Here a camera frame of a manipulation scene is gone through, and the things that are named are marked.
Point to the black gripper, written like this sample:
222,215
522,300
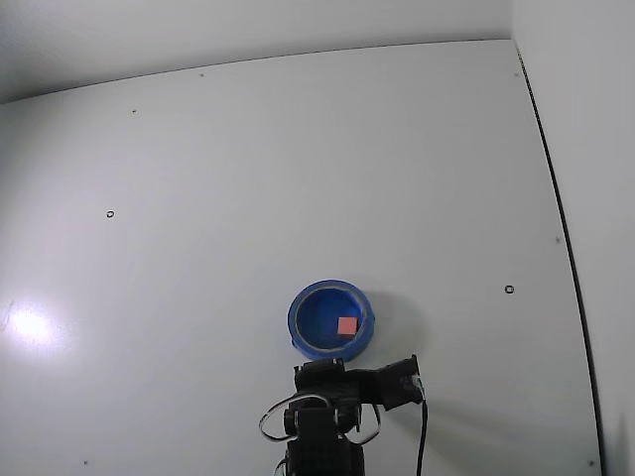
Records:
321,375

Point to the orange cube block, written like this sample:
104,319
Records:
347,326

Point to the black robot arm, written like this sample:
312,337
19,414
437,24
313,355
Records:
317,446

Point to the blue tape roll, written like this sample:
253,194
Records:
317,322

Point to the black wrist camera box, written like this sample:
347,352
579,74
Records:
399,382

